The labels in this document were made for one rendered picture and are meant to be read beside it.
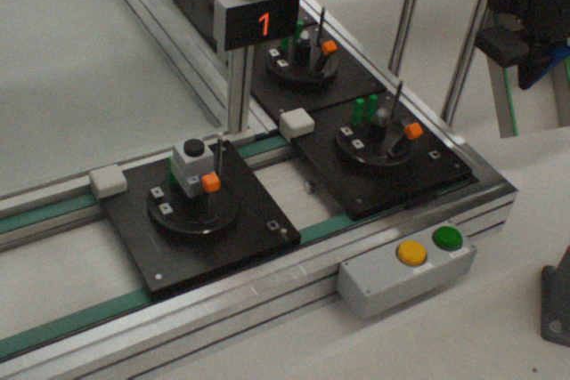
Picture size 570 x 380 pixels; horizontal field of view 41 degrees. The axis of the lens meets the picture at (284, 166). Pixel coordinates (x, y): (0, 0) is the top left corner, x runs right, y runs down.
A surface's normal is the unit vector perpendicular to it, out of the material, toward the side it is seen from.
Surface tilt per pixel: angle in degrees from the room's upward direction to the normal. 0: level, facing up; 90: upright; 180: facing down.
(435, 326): 0
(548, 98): 45
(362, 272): 0
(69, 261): 0
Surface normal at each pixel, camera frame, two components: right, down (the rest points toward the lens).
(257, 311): 0.50, 0.62
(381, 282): 0.10, -0.73
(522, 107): 0.31, -0.05
